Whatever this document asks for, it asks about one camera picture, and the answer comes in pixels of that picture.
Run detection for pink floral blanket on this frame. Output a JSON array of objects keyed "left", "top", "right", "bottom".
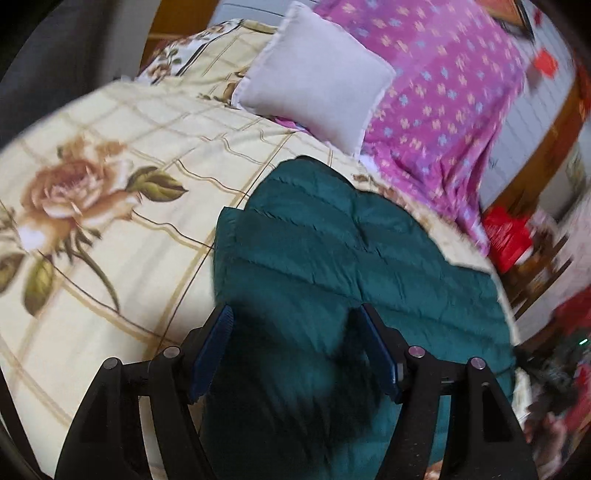
[{"left": 277, "top": 0, "right": 528, "bottom": 258}]

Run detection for red bag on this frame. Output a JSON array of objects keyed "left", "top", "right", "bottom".
[{"left": 481, "top": 205, "right": 539, "bottom": 274}]

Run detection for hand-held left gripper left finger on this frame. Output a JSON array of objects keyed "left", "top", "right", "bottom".
[{"left": 54, "top": 304, "right": 234, "bottom": 480}]

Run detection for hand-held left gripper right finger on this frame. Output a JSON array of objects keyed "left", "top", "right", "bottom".
[{"left": 356, "top": 302, "right": 540, "bottom": 480}]

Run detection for grey cabinet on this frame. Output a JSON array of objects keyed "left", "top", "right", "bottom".
[{"left": 0, "top": 0, "right": 163, "bottom": 151}]

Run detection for cream floral bed sheet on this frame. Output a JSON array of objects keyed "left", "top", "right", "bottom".
[{"left": 0, "top": 76, "right": 536, "bottom": 480}]

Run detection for white pillow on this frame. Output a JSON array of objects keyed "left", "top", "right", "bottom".
[{"left": 230, "top": 1, "right": 398, "bottom": 157}]

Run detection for wooden chair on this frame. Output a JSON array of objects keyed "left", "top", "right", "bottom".
[{"left": 502, "top": 226, "right": 578, "bottom": 324}]

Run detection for wooden headboard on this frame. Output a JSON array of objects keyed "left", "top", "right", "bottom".
[{"left": 147, "top": 0, "right": 583, "bottom": 215}]

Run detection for teal down jacket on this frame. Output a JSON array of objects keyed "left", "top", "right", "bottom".
[{"left": 201, "top": 156, "right": 518, "bottom": 480}]

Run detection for cream floral pillow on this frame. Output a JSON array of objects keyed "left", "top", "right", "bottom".
[{"left": 136, "top": 18, "right": 280, "bottom": 100}]

